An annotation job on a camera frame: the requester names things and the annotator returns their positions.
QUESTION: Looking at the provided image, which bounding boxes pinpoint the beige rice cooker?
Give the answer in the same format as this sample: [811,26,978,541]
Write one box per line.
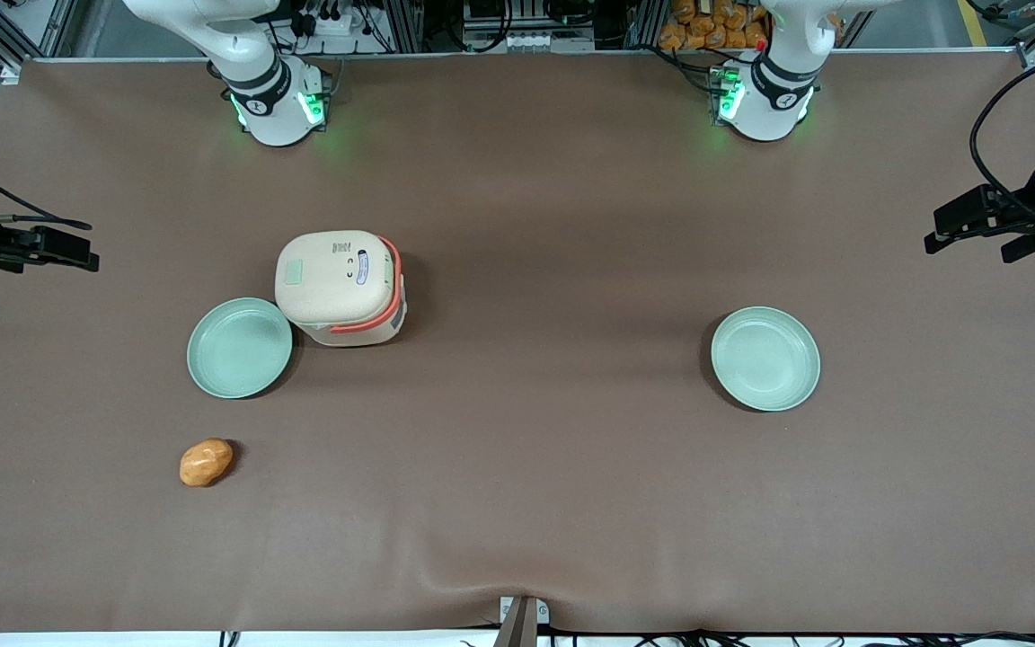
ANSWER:
[274,230,409,349]

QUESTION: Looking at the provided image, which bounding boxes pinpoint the pale green round plate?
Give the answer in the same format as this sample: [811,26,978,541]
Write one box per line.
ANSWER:
[710,306,822,413]
[186,297,295,401]

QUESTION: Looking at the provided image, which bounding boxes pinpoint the orange bread roll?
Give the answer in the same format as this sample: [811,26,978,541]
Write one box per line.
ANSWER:
[179,437,235,489]

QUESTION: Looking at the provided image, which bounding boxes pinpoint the bag of orange bread rolls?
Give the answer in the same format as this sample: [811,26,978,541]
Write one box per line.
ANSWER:
[658,0,772,53]

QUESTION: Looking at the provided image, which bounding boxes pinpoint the white power strip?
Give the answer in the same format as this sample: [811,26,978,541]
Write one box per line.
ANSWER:
[295,0,376,39]

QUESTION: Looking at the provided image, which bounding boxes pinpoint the brown table cloth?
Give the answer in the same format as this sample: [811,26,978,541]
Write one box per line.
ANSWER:
[0,52,1035,635]

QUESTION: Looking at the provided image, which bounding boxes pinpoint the white electrical box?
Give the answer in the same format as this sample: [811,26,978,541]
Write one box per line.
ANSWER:
[462,0,597,55]

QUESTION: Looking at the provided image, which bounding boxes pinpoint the metal table clamp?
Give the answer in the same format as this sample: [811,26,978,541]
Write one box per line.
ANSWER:
[494,594,552,647]

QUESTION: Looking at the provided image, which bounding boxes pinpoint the black cable loop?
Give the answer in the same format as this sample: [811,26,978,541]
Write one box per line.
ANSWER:
[969,49,1035,227]

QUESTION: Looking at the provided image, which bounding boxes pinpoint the thin black cable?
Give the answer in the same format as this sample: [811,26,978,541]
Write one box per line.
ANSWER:
[0,147,94,232]

